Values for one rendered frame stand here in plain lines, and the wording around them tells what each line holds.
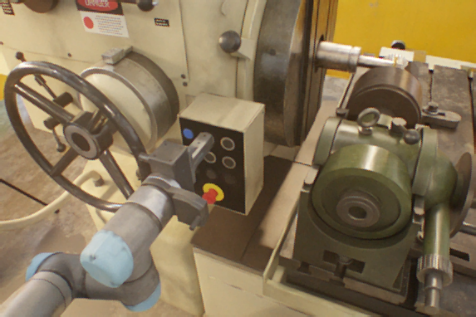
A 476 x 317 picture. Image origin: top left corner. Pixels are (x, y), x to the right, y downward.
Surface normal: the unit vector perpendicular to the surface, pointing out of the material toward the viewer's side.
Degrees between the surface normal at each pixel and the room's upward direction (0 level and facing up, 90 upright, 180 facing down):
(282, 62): 73
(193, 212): 90
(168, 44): 90
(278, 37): 62
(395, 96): 90
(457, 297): 0
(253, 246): 0
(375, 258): 90
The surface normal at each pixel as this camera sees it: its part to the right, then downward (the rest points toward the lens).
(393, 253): -0.41, 0.61
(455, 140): -0.03, -0.76
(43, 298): 0.69, -0.70
